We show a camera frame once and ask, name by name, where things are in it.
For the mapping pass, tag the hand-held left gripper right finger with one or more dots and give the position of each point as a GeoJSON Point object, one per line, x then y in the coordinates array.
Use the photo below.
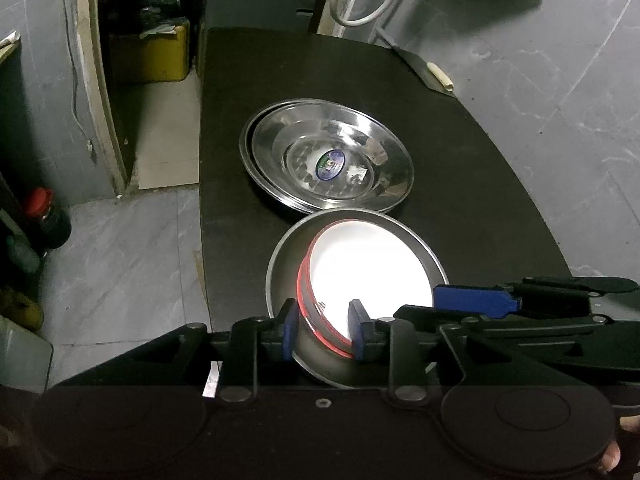
{"type": "Point", "coordinates": [360, 332]}

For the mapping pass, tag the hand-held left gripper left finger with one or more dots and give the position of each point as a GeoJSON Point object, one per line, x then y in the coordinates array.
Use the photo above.
{"type": "Point", "coordinates": [289, 332]}

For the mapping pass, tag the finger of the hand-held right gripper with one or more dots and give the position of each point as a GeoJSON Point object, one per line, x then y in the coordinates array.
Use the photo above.
{"type": "Point", "coordinates": [470, 300]}
{"type": "Point", "coordinates": [500, 322]}

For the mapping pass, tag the steel bowl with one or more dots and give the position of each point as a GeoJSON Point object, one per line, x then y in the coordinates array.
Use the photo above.
{"type": "Point", "coordinates": [285, 270]}

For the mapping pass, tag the white bowl with red rim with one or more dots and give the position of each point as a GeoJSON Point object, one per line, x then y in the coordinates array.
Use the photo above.
{"type": "Point", "coordinates": [370, 270]}

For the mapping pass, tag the steel plate with sticker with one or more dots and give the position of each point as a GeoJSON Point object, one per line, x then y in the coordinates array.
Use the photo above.
{"type": "Point", "coordinates": [345, 160]}

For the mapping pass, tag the large steel plate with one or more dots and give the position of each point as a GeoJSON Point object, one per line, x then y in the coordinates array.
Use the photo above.
{"type": "Point", "coordinates": [247, 155]}

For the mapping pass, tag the person's right hand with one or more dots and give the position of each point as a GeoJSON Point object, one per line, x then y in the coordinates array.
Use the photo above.
{"type": "Point", "coordinates": [612, 452]}

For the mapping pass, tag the dark bottle with red cap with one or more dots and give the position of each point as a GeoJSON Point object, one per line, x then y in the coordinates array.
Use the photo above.
{"type": "Point", "coordinates": [47, 220]}

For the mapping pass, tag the white plastic container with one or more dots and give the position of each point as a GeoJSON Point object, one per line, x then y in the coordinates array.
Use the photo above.
{"type": "Point", "coordinates": [22, 355]}

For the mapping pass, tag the yellow bottle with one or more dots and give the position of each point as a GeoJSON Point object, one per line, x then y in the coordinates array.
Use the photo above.
{"type": "Point", "coordinates": [20, 310]}

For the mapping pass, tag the green bottle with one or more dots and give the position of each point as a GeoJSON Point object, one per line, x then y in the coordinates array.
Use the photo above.
{"type": "Point", "coordinates": [22, 255]}

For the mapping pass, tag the yellow box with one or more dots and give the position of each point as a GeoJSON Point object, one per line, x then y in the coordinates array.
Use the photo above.
{"type": "Point", "coordinates": [150, 55]}

